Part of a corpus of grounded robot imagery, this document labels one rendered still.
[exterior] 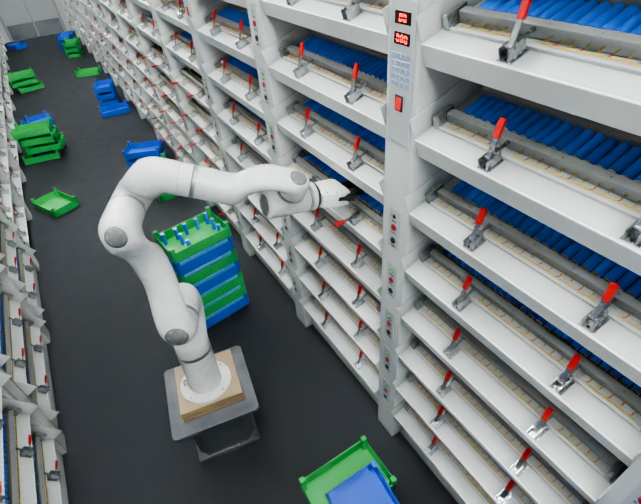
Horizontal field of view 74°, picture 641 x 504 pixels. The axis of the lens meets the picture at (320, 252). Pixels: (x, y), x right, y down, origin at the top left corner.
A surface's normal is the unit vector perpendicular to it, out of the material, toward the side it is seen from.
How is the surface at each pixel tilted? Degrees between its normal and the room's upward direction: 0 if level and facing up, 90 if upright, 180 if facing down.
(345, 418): 0
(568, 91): 109
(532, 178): 19
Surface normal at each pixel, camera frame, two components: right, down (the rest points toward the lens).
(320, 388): -0.07, -0.77
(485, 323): -0.34, -0.60
